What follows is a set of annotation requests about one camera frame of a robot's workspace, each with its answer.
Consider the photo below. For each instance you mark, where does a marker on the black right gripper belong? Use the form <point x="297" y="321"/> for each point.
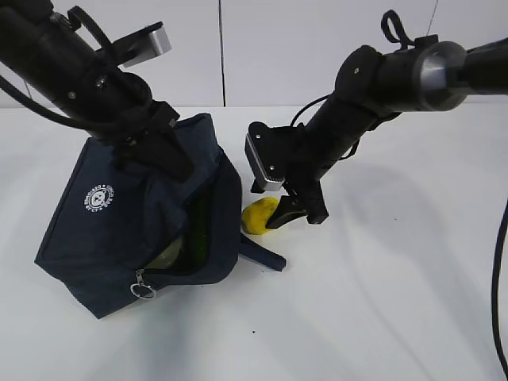
<point x="305" y="197"/>

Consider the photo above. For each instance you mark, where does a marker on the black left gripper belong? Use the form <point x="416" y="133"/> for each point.
<point x="147" y="133"/>

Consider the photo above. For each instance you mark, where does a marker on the yellow lemon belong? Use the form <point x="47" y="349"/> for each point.
<point x="254" y="218"/>

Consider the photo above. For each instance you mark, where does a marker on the green cucumber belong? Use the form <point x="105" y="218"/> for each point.
<point x="197" y="236"/>

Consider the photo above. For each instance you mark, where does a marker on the navy blue lunch bag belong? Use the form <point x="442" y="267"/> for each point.
<point x="112" y="220"/>

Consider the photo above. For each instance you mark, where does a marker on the glass container green lid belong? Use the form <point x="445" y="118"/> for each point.
<point x="168" y="256"/>

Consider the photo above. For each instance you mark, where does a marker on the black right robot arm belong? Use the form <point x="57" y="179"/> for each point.
<point x="370" y="89"/>

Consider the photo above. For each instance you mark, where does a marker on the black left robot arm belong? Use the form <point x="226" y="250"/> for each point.
<point x="72" y="62"/>

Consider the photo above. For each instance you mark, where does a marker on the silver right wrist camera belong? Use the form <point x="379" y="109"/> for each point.
<point x="264" y="149"/>

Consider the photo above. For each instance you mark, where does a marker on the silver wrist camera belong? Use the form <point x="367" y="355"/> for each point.
<point x="264" y="149"/>
<point x="143" y="45"/>

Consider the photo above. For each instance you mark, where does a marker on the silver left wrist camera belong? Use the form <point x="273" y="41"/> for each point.
<point x="143" y="45"/>

